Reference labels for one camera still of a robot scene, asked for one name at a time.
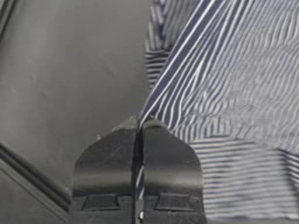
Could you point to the navy white striped shirt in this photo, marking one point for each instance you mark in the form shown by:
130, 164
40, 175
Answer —
234, 73

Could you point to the black table frame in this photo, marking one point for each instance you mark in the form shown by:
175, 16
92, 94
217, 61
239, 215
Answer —
23, 175

